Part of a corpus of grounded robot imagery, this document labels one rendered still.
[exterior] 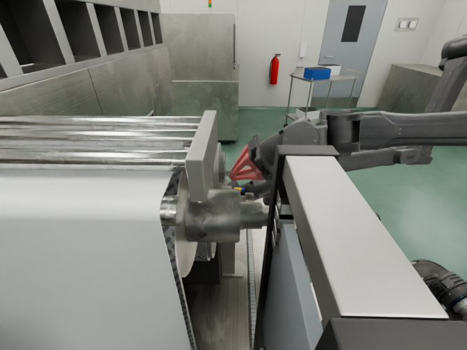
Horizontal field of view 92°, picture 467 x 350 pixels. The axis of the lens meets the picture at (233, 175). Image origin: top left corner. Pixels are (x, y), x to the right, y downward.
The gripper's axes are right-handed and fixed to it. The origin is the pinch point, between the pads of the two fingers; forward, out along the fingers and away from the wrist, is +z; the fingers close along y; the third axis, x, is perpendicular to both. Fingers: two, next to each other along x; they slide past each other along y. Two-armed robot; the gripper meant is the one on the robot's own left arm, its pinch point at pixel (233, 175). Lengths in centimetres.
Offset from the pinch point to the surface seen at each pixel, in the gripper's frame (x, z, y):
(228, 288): -25.9, 21.8, -8.9
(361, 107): -271, -114, 450
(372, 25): -139, -184, 459
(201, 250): -0.7, 7.1, -16.7
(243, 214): 7.8, -8.9, -23.4
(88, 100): 32.3, 21.6, 13.6
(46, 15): 46.7, 11.7, 12.2
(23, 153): 26.0, -3.8, -28.8
